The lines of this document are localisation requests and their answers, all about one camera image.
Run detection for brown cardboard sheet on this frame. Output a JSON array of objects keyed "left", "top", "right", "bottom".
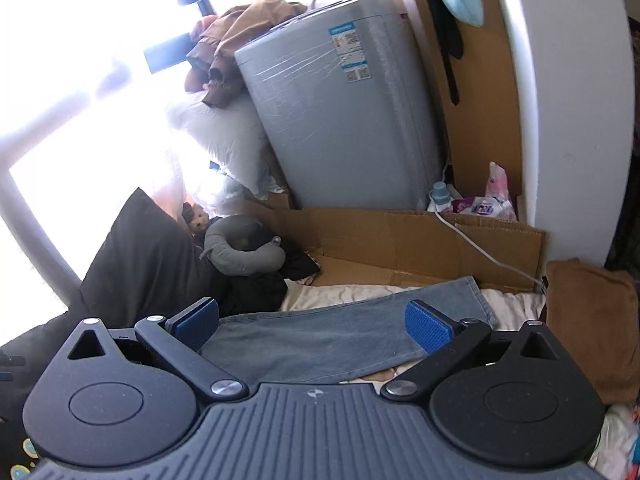
[{"left": 240, "top": 192, "right": 547, "bottom": 293}]

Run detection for small plush doll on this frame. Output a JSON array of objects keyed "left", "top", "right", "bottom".
[{"left": 181, "top": 202, "right": 211, "bottom": 236}]

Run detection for blue capped bottle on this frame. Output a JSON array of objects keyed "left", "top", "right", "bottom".
[{"left": 427, "top": 181, "right": 453, "bottom": 213}]

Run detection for blue denim pants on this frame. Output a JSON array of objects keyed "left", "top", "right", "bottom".
[{"left": 202, "top": 275, "right": 498, "bottom": 386}]

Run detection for black clothes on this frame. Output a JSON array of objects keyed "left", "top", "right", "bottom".
[{"left": 215, "top": 240, "right": 321, "bottom": 318}]

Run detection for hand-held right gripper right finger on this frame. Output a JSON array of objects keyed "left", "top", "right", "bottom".
[{"left": 380, "top": 299, "right": 566, "bottom": 401}]

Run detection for black hanging strap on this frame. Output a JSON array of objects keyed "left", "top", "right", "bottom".
[{"left": 425, "top": 0, "right": 466, "bottom": 106}]

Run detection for brown folded cloth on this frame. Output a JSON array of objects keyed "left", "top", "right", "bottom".
[{"left": 545, "top": 258, "right": 640, "bottom": 406}]

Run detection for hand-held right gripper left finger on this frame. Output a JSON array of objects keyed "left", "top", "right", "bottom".
[{"left": 65, "top": 296, "right": 250, "bottom": 403}]

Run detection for white hose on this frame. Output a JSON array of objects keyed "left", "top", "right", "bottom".
[{"left": 435, "top": 210, "right": 546, "bottom": 291}]

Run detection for pink plastic bag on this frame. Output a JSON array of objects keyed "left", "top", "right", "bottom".
[{"left": 485, "top": 161, "right": 511, "bottom": 201}]

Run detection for white purple detergent pouch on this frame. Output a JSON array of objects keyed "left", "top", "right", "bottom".
[{"left": 450, "top": 196, "right": 516, "bottom": 221}]

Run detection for brown wooden board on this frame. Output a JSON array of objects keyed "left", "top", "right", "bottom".
[{"left": 400, "top": 0, "right": 523, "bottom": 221}]

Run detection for cream bear print bedsheet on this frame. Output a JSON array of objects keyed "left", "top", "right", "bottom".
[{"left": 280, "top": 282, "right": 640, "bottom": 480}]

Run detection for grey neck pillow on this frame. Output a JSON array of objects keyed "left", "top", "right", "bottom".
[{"left": 200, "top": 214, "right": 287, "bottom": 277}]

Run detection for clear plastic bag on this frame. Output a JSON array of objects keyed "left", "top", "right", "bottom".
[{"left": 165, "top": 92, "right": 273, "bottom": 201}]

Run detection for brown jacket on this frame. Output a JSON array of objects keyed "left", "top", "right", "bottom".
[{"left": 185, "top": 0, "right": 308, "bottom": 108}]

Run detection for dark grey pillow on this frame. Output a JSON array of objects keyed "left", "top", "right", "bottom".
[{"left": 0, "top": 187, "right": 231, "bottom": 361}]

